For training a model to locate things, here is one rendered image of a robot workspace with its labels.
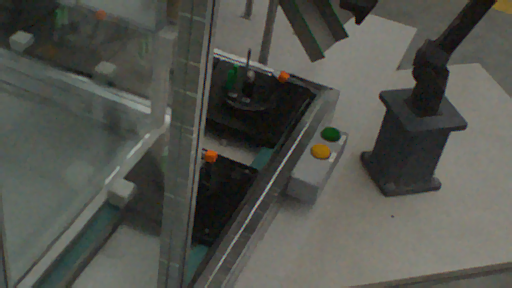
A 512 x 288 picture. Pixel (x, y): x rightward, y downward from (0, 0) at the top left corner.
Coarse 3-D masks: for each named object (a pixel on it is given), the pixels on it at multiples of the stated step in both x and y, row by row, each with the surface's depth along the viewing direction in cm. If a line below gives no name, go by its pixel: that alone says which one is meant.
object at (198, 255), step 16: (208, 128) 180; (288, 128) 178; (208, 144) 176; (240, 144) 176; (256, 144) 177; (240, 160) 172; (256, 160) 168; (272, 160) 173; (240, 208) 160; (192, 240) 153; (192, 256) 146; (208, 256) 149; (192, 272) 143
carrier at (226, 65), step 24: (216, 72) 188; (240, 72) 189; (216, 96) 181; (240, 96) 178; (264, 96) 177; (288, 96) 183; (216, 120) 174; (240, 120) 174; (264, 120) 175; (288, 120) 176; (264, 144) 171
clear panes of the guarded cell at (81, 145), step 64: (0, 0) 41; (64, 0) 47; (128, 0) 55; (192, 0) 67; (0, 64) 43; (64, 64) 50; (128, 64) 60; (0, 128) 46; (64, 128) 54; (128, 128) 64; (0, 192) 49; (64, 192) 57; (128, 192) 70; (0, 256) 52; (64, 256) 62; (128, 256) 77
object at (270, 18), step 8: (248, 0) 226; (272, 0) 185; (248, 8) 228; (272, 8) 186; (240, 16) 229; (248, 16) 229; (272, 16) 187; (272, 24) 189; (264, 32) 191; (264, 40) 192; (264, 48) 194; (264, 56) 195; (264, 64) 196
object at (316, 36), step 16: (288, 0) 186; (304, 0) 194; (320, 0) 195; (288, 16) 188; (304, 16) 193; (320, 16) 197; (336, 16) 194; (304, 32) 187; (320, 32) 195; (336, 32) 197; (304, 48) 190; (320, 48) 187
